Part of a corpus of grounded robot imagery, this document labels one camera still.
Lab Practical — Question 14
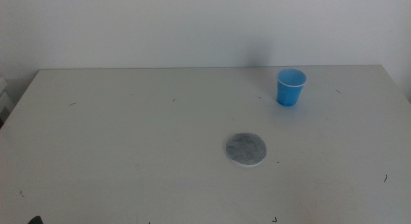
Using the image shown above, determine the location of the blue plastic cup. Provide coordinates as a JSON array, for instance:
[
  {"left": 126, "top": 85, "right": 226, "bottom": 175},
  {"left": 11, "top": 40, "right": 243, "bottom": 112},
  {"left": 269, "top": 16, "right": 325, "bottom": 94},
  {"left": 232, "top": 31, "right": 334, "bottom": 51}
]
[{"left": 276, "top": 68, "right": 308, "bottom": 107}]

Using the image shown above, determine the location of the round grey cup mat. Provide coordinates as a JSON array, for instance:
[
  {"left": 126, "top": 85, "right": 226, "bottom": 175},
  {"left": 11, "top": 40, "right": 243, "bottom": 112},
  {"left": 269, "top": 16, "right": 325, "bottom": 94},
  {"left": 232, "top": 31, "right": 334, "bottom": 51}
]
[{"left": 225, "top": 132, "right": 268, "bottom": 168}]

